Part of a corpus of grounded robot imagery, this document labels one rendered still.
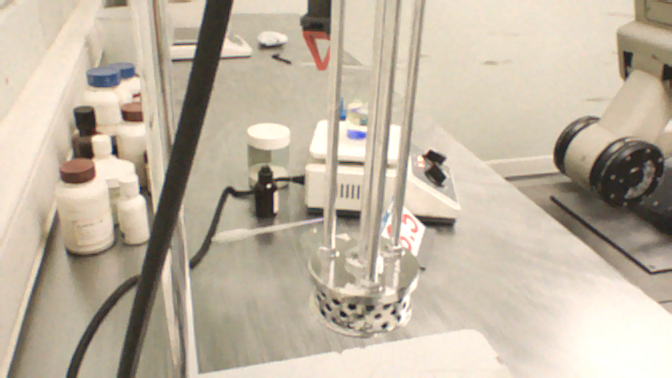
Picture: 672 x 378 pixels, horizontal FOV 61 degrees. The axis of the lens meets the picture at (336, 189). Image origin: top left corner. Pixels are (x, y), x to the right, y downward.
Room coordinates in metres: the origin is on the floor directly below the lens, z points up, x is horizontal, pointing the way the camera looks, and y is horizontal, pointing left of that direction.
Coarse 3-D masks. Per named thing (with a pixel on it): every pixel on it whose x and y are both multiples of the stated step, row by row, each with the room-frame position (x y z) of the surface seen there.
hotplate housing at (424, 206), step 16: (320, 160) 0.67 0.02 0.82; (304, 176) 0.69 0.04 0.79; (320, 176) 0.65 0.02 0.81; (352, 176) 0.65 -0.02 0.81; (320, 192) 0.65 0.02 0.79; (352, 192) 0.65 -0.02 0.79; (416, 192) 0.64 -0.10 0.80; (432, 192) 0.65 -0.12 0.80; (320, 208) 0.66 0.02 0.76; (336, 208) 0.65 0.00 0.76; (352, 208) 0.65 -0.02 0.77; (384, 208) 0.65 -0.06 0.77; (416, 208) 0.64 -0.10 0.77; (432, 208) 0.64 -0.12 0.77; (448, 208) 0.64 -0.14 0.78
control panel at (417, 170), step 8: (416, 152) 0.74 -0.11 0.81; (424, 152) 0.76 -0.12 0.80; (416, 160) 0.71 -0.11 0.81; (416, 168) 0.68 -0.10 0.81; (424, 168) 0.70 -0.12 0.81; (448, 168) 0.75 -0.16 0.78; (416, 176) 0.66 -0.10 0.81; (424, 176) 0.67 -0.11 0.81; (432, 184) 0.66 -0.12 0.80; (448, 184) 0.69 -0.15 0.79; (440, 192) 0.65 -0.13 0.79; (448, 192) 0.67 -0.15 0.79; (456, 200) 0.66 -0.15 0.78
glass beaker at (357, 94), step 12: (348, 84) 0.72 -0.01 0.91; (360, 84) 0.73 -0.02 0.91; (348, 96) 0.70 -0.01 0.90; (360, 96) 0.68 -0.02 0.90; (348, 108) 0.70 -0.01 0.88; (360, 108) 0.68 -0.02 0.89; (348, 120) 0.70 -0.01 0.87; (360, 120) 0.68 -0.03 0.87; (348, 132) 0.69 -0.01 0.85; (360, 132) 0.68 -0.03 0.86; (360, 144) 0.68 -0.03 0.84
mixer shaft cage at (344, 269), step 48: (336, 0) 0.30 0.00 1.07; (384, 0) 0.29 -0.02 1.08; (336, 48) 0.30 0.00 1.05; (384, 48) 0.27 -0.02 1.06; (336, 96) 0.30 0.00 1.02; (384, 96) 0.26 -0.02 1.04; (336, 144) 0.30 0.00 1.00; (384, 144) 0.26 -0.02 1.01; (336, 192) 0.30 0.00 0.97; (384, 192) 0.27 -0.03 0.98; (336, 240) 0.31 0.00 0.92; (384, 240) 0.32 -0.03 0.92; (336, 288) 0.26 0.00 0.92; (384, 288) 0.27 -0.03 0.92
